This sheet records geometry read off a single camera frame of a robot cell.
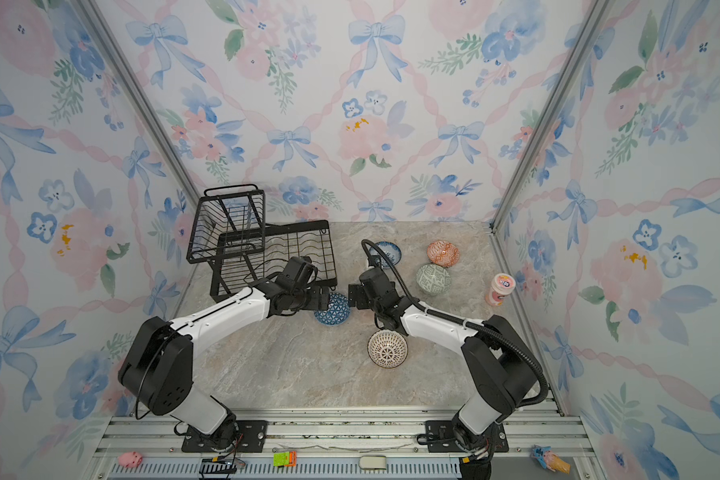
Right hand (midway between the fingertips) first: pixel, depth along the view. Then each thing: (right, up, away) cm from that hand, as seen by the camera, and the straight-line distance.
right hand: (363, 285), depth 90 cm
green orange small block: (-18, -38, -21) cm, 47 cm away
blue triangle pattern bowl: (-8, -9, +5) cm, 13 cm away
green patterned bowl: (+24, +1, +13) cm, 27 cm away
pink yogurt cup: (+42, 0, 0) cm, 42 cm away
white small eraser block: (+2, -40, -20) cm, 44 cm away
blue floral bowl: (+10, +12, +20) cm, 25 cm away
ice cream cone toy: (+43, -38, -21) cm, 61 cm away
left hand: (-13, -3, -1) cm, 14 cm away
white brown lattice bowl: (+7, -18, -2) cm, 20 cm away
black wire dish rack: (-47, +15, +15) cm, 51 cm away
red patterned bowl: (+29, +10, +20) cm, 37 cm away
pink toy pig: (-54, -38, -21) cm, 69 cm away
